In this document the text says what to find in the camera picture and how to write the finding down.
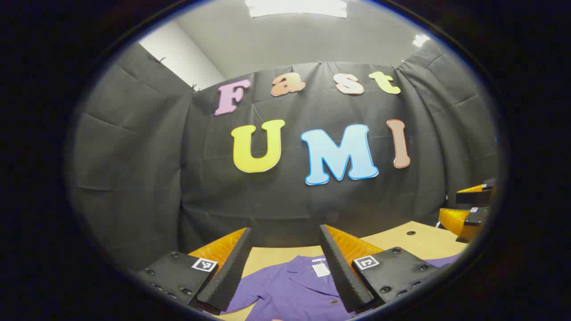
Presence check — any white hang tag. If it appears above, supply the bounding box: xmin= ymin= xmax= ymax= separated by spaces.
xmin=311 ymin=258 xmax=331 ymax=278

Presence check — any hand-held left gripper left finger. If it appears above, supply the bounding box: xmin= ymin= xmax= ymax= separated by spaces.
xmin=134 ymin=226 xmax=253 ymax=313

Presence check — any black backdrop cloth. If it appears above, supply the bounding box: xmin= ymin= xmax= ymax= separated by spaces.
xmin=69 ymin=42 xmax=499 ymax=272

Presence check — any rectangular ceiling light panel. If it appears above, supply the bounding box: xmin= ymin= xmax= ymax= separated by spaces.
xmin=245 ymin=0 xmax=348 ymax=19

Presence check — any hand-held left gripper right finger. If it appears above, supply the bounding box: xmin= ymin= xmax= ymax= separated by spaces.
xmin=319 ymin=224 xmax=442 ymax=314

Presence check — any purple jacket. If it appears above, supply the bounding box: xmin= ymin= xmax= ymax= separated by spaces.
xmin=223 ymin=253 xmax=462 ymax=321

